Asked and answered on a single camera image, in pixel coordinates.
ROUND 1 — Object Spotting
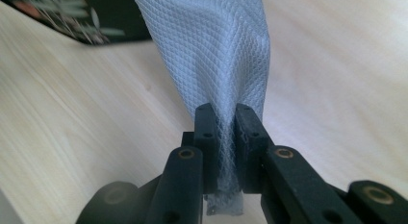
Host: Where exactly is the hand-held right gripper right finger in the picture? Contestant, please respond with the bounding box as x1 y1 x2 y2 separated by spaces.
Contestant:
234 102 365 224

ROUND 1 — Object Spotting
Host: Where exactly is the light blue cleaning cloth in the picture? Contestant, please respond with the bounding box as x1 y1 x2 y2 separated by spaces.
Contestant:
133 0 272 217

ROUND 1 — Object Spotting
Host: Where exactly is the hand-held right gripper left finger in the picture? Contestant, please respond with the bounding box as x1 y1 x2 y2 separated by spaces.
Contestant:
143 102 223 224

